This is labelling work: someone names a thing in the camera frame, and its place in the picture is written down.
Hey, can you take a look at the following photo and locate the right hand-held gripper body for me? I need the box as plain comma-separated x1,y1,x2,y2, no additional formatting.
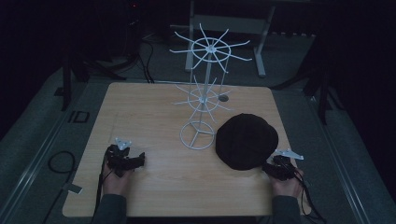
270,148,304,182

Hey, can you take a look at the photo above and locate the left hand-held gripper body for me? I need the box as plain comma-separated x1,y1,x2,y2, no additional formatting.
105,136,138,178

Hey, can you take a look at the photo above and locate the black hat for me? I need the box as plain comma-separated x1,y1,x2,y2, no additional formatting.
215,113,279,172

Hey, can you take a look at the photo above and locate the person's right hand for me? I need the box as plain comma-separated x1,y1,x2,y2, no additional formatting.
268,168,304,199

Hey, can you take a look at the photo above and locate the person's left hand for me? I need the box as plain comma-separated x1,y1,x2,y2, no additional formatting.
101,161,134,198

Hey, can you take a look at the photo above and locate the grey tape piece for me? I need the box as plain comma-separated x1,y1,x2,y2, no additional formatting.
62,182,84,195

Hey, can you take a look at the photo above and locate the black tripod stand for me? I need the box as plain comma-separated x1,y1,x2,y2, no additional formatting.
60,50,127,112
270,60,345,126

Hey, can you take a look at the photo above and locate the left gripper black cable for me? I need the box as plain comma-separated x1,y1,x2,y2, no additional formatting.
92,153,110,220

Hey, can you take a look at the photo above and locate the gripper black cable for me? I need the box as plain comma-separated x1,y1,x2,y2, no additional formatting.
92,153,110,220
292,169,329,224

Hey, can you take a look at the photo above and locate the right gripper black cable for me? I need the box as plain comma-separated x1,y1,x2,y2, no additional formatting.
292,169,329,224

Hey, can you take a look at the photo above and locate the black floor cable loop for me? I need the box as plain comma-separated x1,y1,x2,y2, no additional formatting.
41,150,77,224

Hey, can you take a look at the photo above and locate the black hanging cable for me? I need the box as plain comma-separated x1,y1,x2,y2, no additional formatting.
136,34,156,85

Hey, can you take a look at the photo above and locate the white wire display rack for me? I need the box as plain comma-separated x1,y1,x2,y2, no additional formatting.
169,22,253,151

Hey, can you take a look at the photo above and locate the grey metal table frame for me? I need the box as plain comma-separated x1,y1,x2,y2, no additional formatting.
184,0,277,78

